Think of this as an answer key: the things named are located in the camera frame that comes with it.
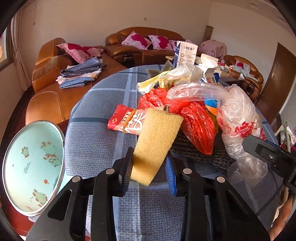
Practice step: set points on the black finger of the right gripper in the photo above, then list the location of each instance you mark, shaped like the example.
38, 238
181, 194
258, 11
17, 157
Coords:
281, 161

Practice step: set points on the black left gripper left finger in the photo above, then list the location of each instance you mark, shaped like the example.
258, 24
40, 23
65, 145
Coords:
65, 216

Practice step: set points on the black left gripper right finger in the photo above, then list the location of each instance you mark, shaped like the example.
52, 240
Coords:
214, 210

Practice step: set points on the yellow sponge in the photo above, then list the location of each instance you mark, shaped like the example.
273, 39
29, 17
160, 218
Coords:
158, 133

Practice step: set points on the mint cartoon trash bin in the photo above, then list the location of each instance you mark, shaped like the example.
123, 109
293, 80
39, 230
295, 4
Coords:
33, 167

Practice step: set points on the person's right hand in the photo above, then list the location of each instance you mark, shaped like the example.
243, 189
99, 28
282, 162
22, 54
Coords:
280, 221

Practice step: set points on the dark grey knitted cloth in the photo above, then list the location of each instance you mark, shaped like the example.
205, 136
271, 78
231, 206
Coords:
216, 157

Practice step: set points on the clear plastic bag red print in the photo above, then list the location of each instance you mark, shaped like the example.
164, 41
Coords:
237, 118

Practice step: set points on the brown leather armchair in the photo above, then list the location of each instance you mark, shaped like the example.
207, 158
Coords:
253, 79

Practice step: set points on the wooden coffee table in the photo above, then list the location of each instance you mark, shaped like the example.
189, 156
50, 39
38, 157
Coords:
230, 78

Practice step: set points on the torn blue white milk carton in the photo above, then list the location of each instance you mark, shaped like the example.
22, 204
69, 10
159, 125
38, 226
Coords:
210, 70

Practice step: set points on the red white snack wrapper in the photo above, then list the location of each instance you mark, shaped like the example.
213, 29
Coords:
127, 120

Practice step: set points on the pink cloth covered stand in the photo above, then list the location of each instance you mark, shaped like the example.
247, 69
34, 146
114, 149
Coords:
213, 48

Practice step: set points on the pale yellow plastic bag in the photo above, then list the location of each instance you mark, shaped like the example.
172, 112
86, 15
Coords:
185, 73

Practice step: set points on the folded blue plaid bedding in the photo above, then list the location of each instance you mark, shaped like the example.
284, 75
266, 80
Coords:
81, 74

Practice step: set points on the tall white blue carton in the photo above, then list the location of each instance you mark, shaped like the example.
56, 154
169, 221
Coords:
185, 53

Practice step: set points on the pink floral cushion right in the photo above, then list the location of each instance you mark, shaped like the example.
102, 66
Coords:
173, 44

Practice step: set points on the pink floral cushion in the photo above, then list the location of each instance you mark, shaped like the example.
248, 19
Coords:
173, 44
137, 41
160, 42

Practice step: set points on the pink floral pillow on chaise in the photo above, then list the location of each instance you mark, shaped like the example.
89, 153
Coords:
80, 53

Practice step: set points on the pink floral cushion middle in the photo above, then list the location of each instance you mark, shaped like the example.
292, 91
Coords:
160, 42

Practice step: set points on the brown leather sofa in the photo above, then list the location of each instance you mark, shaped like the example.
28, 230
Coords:
130, 56

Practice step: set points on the pink floral cushion left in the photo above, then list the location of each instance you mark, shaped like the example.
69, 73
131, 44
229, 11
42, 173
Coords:
137, 41

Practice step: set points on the beige curtain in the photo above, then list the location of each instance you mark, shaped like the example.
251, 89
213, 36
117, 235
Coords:
25, 81

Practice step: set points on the window with wooden frame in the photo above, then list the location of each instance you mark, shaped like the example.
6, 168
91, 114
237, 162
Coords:
6, 55

